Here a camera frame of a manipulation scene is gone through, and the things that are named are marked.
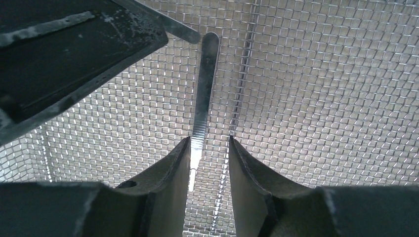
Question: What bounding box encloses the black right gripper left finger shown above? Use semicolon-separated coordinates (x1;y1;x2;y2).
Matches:
0;138;190;237

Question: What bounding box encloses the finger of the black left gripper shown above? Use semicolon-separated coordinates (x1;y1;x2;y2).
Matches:
0;0;168;145

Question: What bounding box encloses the metal surgical instrument tray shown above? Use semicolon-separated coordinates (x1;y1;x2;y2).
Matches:
0;0;419;237

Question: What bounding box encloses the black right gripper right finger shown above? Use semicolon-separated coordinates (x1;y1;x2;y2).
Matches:
229;138;419;237

